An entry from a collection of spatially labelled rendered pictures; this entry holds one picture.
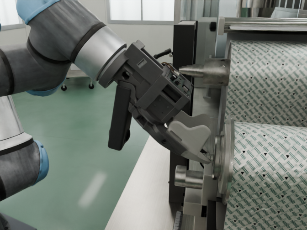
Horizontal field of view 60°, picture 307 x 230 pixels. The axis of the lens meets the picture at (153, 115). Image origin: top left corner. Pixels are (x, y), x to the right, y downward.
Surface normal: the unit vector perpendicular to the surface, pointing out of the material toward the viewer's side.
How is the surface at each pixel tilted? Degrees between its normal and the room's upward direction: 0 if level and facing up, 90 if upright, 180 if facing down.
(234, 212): 90
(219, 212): 0
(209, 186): 90
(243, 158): 55
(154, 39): 90
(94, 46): 68
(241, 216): 90
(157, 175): 0
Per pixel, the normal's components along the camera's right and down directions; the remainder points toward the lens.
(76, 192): 0.00, -0.92
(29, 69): 0.76, 0.15
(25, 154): 0.84, -0.11
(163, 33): -0.21, 0.39
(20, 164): 0.60, -0.04
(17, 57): 0.60, -0.37
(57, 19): 0.02, 0.15
